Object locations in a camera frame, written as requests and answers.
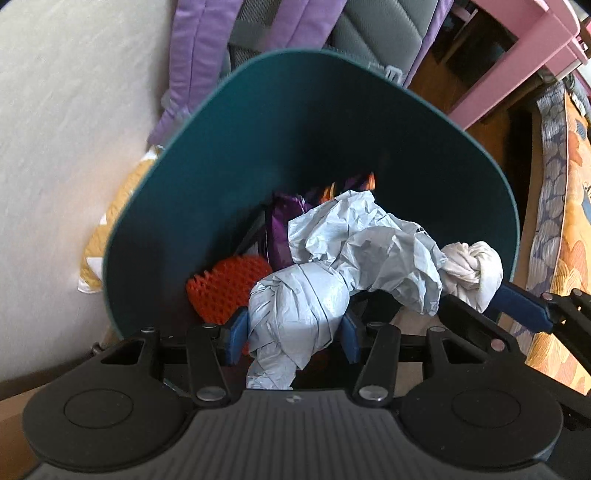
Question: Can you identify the teal waste bin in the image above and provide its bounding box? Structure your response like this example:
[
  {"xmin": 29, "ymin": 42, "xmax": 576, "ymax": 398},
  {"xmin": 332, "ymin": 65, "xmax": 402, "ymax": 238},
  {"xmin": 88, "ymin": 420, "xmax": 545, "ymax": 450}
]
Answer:
[{"xmin": 102, "ymin": 48, "xmax": 522, "ymax": 352}]

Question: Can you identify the grey plastic bag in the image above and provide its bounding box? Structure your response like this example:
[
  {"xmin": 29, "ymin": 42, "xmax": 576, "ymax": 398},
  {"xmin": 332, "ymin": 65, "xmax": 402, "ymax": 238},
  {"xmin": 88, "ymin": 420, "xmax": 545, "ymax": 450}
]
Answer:
[{"xmin": 246, "ymin": 191, "xmax": 448, "ymax": 391}]

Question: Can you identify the orange foam net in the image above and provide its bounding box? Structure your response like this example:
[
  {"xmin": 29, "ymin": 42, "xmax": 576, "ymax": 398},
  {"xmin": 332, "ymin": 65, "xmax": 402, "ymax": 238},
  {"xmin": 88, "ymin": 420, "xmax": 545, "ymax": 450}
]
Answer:
[{"xmin": 186, "ymin": 255, "xmax": 274, "ymax": 324}]

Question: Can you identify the patchwork quilt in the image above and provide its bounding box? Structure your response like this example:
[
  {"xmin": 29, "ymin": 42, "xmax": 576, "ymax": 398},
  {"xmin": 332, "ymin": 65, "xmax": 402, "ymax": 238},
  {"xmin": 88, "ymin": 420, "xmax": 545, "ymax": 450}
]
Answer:
[{"xmin": 76, "ymin": 145, "xmax": 162, "ymax": 294}]

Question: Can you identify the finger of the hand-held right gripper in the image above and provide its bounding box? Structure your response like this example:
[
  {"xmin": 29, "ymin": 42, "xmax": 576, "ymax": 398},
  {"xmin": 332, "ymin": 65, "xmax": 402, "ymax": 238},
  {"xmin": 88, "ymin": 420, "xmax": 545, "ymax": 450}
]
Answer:
[
  {"xmin": 482, "ymin": 281, "xmax": 591, "ymax": 352},
  {"xmin": 438, "ymin": 294, "xmax": 591, "ymax": 417}
]

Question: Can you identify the pale pink knotted bag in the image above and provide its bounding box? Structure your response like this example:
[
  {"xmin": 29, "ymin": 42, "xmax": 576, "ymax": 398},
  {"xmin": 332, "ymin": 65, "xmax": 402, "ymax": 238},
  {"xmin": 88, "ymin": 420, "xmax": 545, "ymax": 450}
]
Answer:
[{"xmin": 436, "ymin": 241, "xmax": 504, "ymax": 315}]

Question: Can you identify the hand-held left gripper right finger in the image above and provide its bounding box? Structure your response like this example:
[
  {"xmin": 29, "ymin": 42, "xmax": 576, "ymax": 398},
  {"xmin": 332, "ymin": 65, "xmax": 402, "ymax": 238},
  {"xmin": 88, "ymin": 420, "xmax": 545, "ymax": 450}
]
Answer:
[{"xmin": 341, "ymin": 308, "xmax": 490, "ymax": 408}]

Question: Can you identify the purple snack bag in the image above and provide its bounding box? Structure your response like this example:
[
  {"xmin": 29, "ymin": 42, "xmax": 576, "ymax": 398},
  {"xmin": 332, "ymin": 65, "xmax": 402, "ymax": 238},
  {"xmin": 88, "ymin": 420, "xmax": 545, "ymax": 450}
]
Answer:
[{"xmin": 263, "ymin": 187, "xmax": 324, "ymax": 271}]

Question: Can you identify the pink desk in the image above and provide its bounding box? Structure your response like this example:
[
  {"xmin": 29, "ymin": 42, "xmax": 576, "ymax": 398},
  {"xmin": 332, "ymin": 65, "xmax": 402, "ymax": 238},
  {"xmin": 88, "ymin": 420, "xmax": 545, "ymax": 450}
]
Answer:
[{"xmin": 445, "ymin": 0, "xmax": 591, "ymax": 131}]

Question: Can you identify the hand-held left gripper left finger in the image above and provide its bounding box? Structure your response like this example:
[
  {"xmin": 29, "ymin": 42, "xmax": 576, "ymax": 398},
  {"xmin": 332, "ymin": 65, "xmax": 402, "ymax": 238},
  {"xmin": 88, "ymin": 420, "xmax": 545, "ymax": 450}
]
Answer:
[{"xmin": 95, "ymin": 308, "xmax": 251, "ymax": 408}]

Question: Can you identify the purple grey backpack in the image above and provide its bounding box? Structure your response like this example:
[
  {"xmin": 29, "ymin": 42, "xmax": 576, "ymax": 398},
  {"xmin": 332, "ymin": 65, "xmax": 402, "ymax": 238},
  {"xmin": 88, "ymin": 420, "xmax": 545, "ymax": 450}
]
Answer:
[{"xmin": 148, "ymin": 0, "xmax": 455, "ymax": 145}]

